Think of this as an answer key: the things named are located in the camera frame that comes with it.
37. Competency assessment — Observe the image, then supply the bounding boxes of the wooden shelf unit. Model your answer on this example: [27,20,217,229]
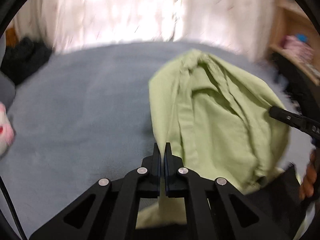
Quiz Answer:
[269,0,319,86]

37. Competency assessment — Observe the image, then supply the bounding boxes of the white floral curtain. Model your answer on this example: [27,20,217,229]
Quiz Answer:
[13,0,275,61]

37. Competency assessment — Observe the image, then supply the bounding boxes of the person's right hand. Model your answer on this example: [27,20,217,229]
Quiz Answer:
[299,150,317,200]

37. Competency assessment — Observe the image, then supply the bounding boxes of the green and black jacket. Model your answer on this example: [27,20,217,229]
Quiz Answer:
[137,50,308,239]

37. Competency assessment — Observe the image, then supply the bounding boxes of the black clothes pile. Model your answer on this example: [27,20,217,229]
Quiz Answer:
[1,37,53,86]

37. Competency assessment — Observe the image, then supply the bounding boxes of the pink white cat plush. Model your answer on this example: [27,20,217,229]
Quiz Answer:
[0,103,15,155]

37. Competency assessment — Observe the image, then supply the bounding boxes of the pink boxes stack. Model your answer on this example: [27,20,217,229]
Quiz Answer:
[283,35,314,63]

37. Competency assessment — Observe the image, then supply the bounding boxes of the blue-grey bed blanket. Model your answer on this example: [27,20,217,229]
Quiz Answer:
[0,41,316,240]

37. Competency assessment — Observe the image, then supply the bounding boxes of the grey pillow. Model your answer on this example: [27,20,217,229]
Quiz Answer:
[0,34,16,110]

